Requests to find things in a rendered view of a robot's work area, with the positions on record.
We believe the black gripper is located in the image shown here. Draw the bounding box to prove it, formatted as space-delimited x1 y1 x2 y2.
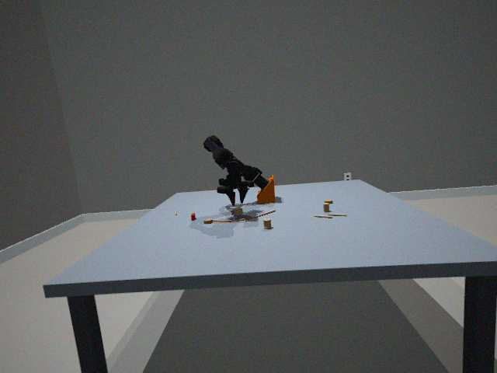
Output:
217 172 254 206

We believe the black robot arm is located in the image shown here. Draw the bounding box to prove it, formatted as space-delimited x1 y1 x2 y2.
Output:
203 135 269 191

